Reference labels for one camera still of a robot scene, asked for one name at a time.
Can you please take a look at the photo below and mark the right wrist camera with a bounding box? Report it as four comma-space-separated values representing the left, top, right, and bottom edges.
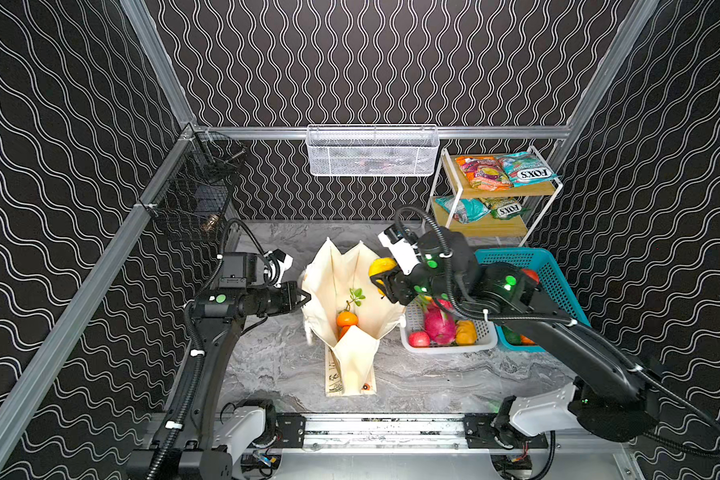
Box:
378, 224, 423, 275

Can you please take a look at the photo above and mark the orange tangerine with leaf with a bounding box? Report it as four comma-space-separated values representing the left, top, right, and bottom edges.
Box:
336, 288, 366, 328

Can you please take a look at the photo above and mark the floral canvas grocery bag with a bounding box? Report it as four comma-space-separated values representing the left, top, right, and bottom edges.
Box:
300, 239, 404, 397

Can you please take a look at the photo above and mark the yellow lemon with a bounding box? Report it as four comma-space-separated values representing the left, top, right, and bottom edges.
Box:
368, 257, 398, 285

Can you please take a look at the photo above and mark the white plastic fruit basket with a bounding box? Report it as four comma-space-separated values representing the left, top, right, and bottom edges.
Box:
398, 280, 498, 355

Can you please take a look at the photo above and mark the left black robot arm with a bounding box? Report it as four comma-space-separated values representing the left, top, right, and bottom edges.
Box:
126, 281, 311, 479

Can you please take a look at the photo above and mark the green Fox's bag lower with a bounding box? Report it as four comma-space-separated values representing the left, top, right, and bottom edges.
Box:
483, 197, 527, 221

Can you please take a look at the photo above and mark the teal plastic vegetable basket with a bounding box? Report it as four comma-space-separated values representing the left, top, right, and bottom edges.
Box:
464, 247, 593, 361

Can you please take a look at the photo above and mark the white wire wall basket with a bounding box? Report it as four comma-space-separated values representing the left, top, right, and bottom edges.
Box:
305, 124, 440, 177

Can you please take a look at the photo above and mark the black wire wall basket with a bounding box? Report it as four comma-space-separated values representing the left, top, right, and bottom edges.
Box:
147, 131, 248, 244

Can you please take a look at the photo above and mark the red tomato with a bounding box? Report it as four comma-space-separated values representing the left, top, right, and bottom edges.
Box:
522, 268, 540, 284

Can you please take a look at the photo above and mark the teal snack bag lower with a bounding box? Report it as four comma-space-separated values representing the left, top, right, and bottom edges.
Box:
434, 195, 490, 224

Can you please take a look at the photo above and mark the red apple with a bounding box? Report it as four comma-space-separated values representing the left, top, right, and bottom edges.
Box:
408, 331, 431, 348

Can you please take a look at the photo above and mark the orange candy bag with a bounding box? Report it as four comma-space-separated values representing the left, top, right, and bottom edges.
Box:
455, 156, 512, 191

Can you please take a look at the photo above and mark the white wooden two-tier shelf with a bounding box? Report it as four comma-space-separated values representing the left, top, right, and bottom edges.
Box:
425, 148, 563, 247

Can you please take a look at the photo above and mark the teal Fox's candy bag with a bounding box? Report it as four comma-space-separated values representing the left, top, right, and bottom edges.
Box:
499, 152, 558, 187

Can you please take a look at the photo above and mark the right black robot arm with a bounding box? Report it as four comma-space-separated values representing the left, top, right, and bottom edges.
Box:
369, 223, 720, 459

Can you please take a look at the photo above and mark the orange fruit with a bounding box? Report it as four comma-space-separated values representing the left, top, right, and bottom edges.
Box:
339, 325, 353, 340

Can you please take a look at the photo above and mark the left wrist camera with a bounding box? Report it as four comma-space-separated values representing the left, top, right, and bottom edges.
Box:
264, 249, 293, 287

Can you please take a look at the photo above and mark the pink dragon fruit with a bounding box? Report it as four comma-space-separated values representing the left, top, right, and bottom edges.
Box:
424, 305, 457, 346

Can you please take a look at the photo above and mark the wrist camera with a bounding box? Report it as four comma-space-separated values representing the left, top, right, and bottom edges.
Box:
378, 224, 423, 275
264, 249, 293, 287

